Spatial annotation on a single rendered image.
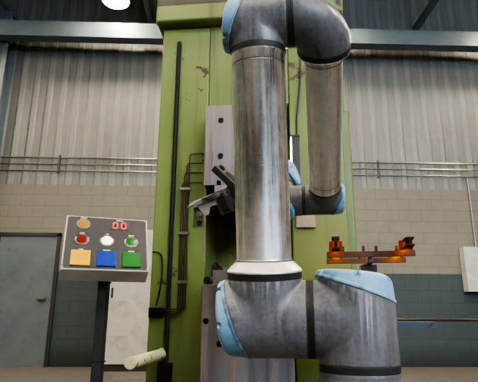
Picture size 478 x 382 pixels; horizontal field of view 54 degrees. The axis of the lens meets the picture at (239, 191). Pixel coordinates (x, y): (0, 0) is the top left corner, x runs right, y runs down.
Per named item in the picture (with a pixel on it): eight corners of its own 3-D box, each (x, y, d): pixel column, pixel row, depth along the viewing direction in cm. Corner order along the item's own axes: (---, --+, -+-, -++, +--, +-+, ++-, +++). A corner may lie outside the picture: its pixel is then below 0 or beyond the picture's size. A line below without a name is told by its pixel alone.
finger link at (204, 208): (194, 220, 151) (220, 210, 153) (187, 204, 151) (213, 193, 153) (193, 220, 154) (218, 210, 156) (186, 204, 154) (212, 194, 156)
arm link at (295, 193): (301, 201, 131) (301, 174, 141) (260, 202, 133) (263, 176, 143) (303, 225, 137) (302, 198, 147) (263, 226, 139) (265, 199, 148)
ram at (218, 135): (287, 183, 210) (285, 102, 221) (203, 185, 214) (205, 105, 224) (287, 205, 251) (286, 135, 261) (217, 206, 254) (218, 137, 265)
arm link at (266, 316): (307, 370, 84) (293, -29, 90) (212, 367, 86) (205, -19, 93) (309, 349, 99) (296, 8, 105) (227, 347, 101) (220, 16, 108)
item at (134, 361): (136, 371, 166) (137, 355, 167) (121, 371, 166) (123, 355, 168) (167, 360, 208) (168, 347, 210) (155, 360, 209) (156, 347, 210)
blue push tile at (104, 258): (116, 266, 187) (116, 251, 192) (96, 265, 185) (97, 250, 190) (115, 268, 188) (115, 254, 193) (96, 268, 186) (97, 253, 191)
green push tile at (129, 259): (140, 266, 190) (140, 252, 196) (122, 266, 188) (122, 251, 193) (139, 269, 192) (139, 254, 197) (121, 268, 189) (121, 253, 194)
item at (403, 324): (437, 327, 158) (436, 321, 158) (317, 327, 165) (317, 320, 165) (420, 326, 186) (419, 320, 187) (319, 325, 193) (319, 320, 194)
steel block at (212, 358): (295, 400, 181) (292, 283, 193) (199, 398, 185) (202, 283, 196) (294, 380, 235) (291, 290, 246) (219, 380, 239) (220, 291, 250)
